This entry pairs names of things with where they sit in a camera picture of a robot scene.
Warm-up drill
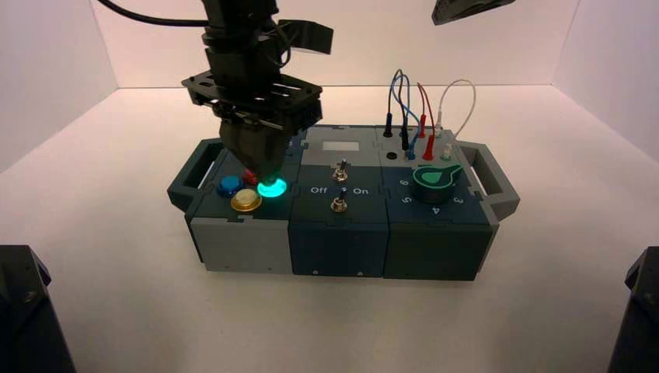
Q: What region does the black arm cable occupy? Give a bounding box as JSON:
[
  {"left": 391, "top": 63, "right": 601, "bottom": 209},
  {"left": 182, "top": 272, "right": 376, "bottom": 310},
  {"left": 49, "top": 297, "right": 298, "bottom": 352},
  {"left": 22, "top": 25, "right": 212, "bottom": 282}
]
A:
[{"left": 96, "top": 0, "right": 210, "bottom": 28}]

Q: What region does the white jumper cable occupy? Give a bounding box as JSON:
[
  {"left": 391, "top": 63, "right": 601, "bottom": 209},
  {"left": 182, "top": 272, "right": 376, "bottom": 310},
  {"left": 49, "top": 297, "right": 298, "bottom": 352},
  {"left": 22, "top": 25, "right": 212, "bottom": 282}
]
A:
[{"left": 432, "top": 78, "right": 476, "bottom": 162}]

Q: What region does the green rotary selector knob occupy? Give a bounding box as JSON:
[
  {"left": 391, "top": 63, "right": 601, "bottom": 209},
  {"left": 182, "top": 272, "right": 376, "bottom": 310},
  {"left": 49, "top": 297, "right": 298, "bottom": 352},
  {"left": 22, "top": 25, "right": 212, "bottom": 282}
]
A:
[{"left": 411, "top": 164, "right": 463, "bottom": 204}]

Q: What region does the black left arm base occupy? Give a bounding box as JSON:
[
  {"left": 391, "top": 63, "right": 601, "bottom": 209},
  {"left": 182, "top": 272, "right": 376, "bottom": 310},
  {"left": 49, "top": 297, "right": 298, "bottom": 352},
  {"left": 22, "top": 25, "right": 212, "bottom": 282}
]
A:
[{"left": 0, "top": 245, "right": 77, "bottom": 373}]

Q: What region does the green push button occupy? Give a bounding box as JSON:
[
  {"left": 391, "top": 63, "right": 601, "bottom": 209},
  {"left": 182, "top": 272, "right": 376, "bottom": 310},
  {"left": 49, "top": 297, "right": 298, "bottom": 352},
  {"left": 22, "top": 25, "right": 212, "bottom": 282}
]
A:
[{"left": 256, "top": 176, "right": 288, "bottom": 199}]

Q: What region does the dark grey modular task box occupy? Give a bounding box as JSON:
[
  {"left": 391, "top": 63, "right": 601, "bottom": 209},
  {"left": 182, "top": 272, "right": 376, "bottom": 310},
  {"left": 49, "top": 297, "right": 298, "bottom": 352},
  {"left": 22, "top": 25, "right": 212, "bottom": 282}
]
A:
[{"left": 166, "top": 123, "right": 521, "bottom": 282}]

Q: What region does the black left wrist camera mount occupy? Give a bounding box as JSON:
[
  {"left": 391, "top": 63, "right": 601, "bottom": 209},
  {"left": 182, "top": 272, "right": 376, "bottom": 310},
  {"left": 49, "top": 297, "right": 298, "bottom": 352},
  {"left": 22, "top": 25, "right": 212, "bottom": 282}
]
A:
[{"left": 277, "top": 19, "right": 335, "bottom": 56}]

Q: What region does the blue push button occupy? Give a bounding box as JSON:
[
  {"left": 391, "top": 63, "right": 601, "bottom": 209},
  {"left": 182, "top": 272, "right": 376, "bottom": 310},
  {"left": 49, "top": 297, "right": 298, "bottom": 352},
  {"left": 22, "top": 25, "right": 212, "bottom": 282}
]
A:
[{"left": 215, "top": 175, "right": 246, "bottom": 198}]

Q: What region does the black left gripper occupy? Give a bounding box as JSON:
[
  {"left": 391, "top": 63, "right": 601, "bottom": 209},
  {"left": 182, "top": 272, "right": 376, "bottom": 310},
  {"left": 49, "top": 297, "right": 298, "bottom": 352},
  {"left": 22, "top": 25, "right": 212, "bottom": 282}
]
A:
[{"left": 181, "top": 47, "right": 324, "bottom": 180}]

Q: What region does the black jumper cable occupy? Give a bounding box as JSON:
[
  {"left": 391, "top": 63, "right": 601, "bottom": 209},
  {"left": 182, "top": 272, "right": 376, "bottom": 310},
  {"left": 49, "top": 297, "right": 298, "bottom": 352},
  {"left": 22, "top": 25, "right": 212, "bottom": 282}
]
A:
[{"left": 382, "top": 68, "right": 413, "bottom": 150}]

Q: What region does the red jumper cable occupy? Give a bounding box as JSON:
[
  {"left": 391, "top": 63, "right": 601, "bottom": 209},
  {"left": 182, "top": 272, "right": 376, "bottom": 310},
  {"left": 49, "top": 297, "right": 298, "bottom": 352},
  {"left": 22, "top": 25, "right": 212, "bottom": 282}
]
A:
[{"left": 416, "top": 82, "right": 437, "bottom": 161}]

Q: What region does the yellow push button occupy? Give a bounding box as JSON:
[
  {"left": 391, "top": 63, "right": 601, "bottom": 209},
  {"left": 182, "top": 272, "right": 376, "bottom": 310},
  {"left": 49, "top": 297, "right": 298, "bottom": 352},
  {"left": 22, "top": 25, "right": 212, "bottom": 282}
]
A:
[{"left": 230, "top": 189, "right": 263, "bottom": 213}]

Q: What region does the blue jumper cable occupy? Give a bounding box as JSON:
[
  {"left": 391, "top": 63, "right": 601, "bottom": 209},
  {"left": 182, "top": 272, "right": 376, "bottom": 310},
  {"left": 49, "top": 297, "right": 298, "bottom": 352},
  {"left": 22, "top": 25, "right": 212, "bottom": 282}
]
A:
[{"left": 390, "top": 73, "right": 422, "bottom": 161}]

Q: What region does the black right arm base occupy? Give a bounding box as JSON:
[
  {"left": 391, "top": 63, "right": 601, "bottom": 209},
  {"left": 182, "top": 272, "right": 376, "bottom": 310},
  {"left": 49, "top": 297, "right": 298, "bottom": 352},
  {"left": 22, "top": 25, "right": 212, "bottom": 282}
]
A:
[{"left": 607, "top": 246, "right": 659, "bottom": 373}]

